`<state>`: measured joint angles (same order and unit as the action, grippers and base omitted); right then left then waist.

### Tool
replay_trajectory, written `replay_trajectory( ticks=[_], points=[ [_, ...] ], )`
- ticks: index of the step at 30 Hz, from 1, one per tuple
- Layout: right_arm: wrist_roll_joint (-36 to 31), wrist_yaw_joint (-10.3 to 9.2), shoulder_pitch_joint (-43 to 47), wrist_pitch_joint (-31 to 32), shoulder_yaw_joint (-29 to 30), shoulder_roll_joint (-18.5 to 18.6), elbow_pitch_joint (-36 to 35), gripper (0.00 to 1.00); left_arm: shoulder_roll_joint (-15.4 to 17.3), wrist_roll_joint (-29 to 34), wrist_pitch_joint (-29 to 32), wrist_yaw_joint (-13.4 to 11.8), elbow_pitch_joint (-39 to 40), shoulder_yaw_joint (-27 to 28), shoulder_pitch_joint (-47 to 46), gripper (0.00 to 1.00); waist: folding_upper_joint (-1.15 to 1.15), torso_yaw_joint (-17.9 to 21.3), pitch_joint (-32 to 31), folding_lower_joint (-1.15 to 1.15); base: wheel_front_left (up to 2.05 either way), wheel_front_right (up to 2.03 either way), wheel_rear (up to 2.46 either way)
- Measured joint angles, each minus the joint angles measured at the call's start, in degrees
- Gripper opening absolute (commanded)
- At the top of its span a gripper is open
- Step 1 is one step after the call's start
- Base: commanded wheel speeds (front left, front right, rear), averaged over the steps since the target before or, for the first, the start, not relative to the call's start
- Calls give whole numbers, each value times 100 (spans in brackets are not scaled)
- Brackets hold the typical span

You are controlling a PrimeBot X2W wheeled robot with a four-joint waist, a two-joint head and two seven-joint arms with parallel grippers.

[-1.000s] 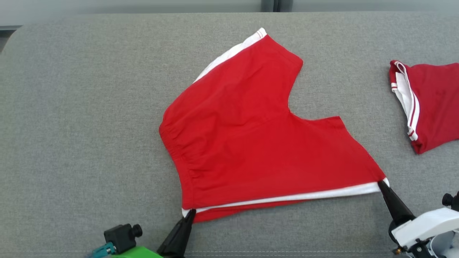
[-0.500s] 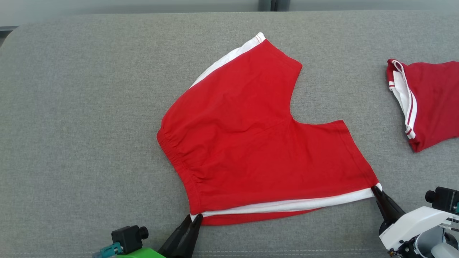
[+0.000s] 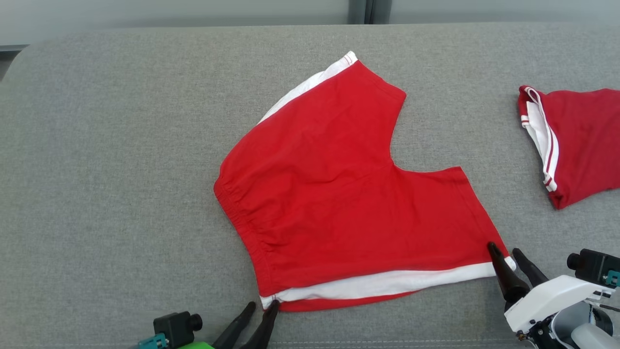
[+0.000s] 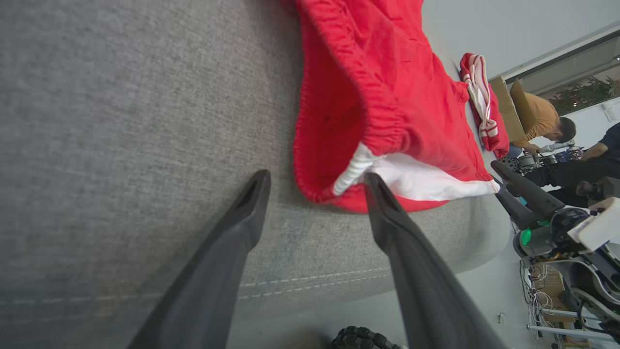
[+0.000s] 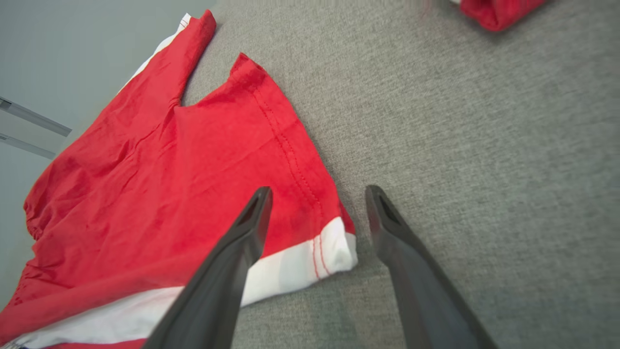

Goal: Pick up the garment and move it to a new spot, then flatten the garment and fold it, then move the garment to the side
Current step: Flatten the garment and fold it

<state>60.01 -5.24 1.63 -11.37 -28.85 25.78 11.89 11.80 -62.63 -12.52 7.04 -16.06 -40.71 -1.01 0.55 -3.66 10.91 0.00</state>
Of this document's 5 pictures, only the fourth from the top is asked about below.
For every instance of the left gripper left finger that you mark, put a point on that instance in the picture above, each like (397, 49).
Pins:
(208, 291)

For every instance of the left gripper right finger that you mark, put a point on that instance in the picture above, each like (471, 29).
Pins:
(426, 300)

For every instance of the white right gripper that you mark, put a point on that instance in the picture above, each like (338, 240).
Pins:
(557, 232)

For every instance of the red basketball jersey white trim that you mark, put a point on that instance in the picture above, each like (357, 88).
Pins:
(479, 92)

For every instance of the red shorts with white stripes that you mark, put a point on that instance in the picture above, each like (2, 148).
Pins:
(387, 72)

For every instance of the grey background robot machine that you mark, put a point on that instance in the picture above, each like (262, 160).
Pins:
(528, 161)

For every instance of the person in dark clothes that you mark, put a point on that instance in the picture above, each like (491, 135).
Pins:
(581, 172)

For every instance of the black rubber robot tyre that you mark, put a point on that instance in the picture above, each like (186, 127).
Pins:
(358, 339)

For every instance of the small brown floor carton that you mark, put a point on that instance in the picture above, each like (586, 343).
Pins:
(550, 286)

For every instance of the person in orange shirt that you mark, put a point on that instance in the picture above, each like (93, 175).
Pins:
(542, 116)

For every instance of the brown cardboard box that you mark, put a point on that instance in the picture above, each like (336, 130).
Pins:
(508, 111)

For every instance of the green potted plants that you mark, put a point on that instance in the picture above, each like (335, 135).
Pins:
(586, 92)

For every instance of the white metal rack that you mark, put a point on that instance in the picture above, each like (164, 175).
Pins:
(566, 332)

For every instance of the grey fabric sofa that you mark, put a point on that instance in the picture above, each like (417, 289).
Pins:
(145, 121)

